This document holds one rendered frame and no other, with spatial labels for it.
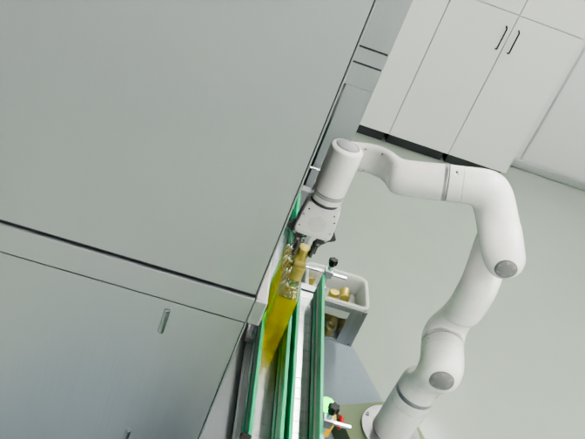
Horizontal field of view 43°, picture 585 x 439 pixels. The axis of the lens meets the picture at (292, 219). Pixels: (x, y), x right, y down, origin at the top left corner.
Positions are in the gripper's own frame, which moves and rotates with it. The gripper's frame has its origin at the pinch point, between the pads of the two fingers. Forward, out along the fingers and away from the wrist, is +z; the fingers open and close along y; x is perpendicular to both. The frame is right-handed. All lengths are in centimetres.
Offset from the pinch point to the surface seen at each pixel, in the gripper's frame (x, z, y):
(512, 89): 385, 58, 173
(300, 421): -31.0, 30.0, 10.7
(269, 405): -28.7, 30.0, 2.2
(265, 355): -11.5, 30.0, -0.2
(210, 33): -54, -67, -36
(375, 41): 108, -25, 14
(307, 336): 1.2, 30.1, 11.3
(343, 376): 23, 60, 34
